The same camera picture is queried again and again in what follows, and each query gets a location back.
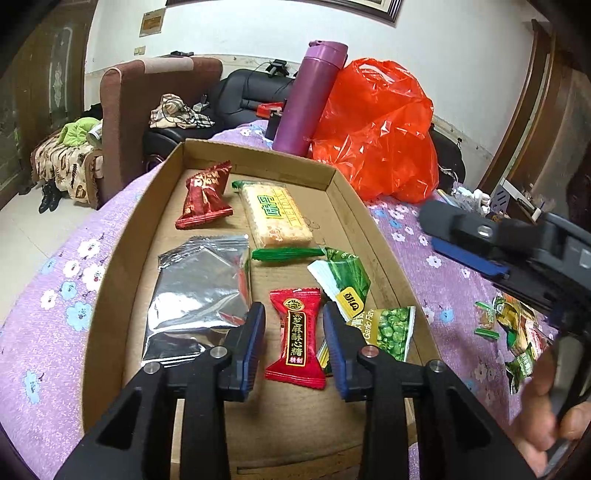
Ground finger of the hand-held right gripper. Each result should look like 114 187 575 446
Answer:
434 241 511 280
418 199 546 259

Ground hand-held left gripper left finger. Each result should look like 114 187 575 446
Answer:
54 302 267 480

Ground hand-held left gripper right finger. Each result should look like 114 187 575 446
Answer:
322 302 539 480

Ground red candy with black label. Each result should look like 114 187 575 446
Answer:
264 287 326 387

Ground green pea packet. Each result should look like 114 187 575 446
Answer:
318 305 416 377

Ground green packet with yellow label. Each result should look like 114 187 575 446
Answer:
307 247 372 324

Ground pile of snack packets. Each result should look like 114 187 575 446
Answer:
475 295 555 395

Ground silver foil packet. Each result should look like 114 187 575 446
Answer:
141 234 252 367

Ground cardboard box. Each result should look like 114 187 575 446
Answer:
83 138 444 476

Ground yellow biscuit packet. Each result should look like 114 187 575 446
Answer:
231 180 326 263

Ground dark red candy packet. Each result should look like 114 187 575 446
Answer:
174 161 235 230

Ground person's right hand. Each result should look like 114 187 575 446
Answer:
510 346 591 478

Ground white tissue wad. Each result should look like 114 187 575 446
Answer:
457 185 492 208

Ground grey phone stand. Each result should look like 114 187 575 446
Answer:
489 180 522 215

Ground orange plastic bag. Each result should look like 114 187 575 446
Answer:
310 58 439 204

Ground purple thermos bottle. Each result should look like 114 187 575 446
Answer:
271 40 348 158

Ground purple floral tablecloth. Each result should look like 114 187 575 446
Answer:
0 122 568 480

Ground black leather sofa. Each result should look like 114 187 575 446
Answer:
143 69 467 185

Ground checked cloth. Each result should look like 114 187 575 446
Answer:
150 93 215 131

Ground black boots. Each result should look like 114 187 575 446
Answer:
38 182 63 214

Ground leaf-print blanket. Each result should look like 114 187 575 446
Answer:
31 136 105 204

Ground brown armchair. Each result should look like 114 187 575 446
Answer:
95 56 223 210

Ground green cloth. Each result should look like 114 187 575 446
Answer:
58 117 102 148

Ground wooden glass-door cabinet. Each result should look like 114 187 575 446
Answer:
0 0 98 208

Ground wooden door frame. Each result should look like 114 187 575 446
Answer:
475 18 591 222

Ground small wall plaque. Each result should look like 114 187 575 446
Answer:
140 11 164 37

